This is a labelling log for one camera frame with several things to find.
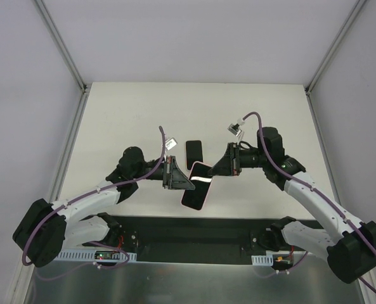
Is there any purple smartphone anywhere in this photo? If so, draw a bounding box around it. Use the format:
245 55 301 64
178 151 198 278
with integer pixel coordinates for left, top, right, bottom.
181 161 213 210

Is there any phone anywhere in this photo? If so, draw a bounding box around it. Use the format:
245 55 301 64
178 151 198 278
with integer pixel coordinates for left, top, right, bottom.
185 140 203 171

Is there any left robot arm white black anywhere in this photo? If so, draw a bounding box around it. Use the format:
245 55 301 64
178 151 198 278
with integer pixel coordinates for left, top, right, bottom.
13 146 195 267

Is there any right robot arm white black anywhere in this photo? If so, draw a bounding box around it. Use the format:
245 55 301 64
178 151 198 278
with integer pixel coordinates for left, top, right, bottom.
209 127 376 284

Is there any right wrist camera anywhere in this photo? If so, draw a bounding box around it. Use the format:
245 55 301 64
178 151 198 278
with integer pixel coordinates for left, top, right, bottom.
228 119 245 137

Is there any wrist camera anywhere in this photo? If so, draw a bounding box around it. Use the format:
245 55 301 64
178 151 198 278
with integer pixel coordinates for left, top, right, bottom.
165 137 178 151
228 119 245 137

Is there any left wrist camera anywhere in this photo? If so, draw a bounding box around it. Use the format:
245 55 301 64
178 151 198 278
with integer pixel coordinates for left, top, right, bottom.
165 137 178 151

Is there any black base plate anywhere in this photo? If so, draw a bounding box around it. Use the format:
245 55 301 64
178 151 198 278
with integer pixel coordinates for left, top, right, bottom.
44 212 321 262

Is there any right white cable duct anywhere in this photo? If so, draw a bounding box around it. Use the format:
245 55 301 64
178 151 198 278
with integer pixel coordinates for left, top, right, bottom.
251 254 274 267

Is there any white cable duct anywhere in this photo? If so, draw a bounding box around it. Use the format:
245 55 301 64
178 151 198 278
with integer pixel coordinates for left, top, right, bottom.
251 254 274 267
55 249 127 263

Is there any left white cable duct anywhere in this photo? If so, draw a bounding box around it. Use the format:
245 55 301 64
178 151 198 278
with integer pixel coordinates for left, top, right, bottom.
55 249 127 263

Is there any right aluminium frame post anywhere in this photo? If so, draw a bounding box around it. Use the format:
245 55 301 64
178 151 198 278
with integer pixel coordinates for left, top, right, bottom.
304 0 369 97

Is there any aluminium frame post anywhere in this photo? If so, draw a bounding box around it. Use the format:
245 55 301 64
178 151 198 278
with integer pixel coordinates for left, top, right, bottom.
304 0 369 97
32 0 88 93

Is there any left aluminium frame post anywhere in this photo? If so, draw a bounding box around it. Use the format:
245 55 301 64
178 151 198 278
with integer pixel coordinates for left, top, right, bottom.
32 0 88 93

